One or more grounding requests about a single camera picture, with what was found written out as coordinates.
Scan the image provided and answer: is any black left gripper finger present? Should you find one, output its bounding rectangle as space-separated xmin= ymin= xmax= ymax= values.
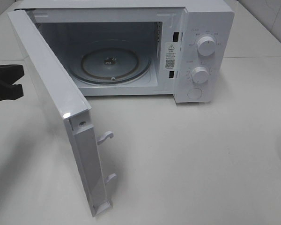
xmin=0 ymin=80 xmax=23 ymax=101
xmin=0 ymin=64 xmax=24 ymax=85

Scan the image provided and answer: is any white microwave door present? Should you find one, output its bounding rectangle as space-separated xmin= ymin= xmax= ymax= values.
xmin=8 ymin=10 xmax=117 ymax=217

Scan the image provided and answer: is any white microwave knob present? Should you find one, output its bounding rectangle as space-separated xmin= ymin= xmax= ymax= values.
xmin=196 ymin=35 xmax=216 ymax=56
xmin=191 ymin=67 xmax=209 ymax=84

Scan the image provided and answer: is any white microwave oven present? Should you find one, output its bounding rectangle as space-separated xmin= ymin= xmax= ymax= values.
xmin=17 ymin=0 xmax=234 ymax=103

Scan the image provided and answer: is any glass microwave turntable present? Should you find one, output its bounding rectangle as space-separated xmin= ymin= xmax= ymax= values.
xmin=69 ymin=47 xmax=151 ymax=85

